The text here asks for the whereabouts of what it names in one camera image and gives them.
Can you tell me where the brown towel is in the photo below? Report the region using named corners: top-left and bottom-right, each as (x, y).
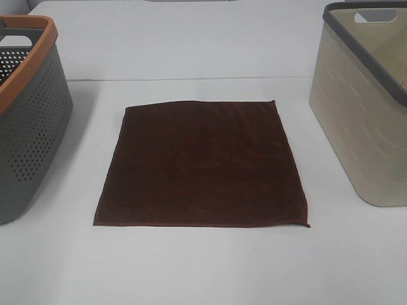
top-left (93, 101), bottom-right (308, 227)

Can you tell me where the beige basket grey rim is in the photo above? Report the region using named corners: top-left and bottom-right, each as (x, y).
top-left (309, 1), bottom-right (406, 207)

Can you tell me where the grey perforated basket orange rim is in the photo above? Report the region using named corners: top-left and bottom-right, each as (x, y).
top-left (1, 15), bottom-right (72, 224)

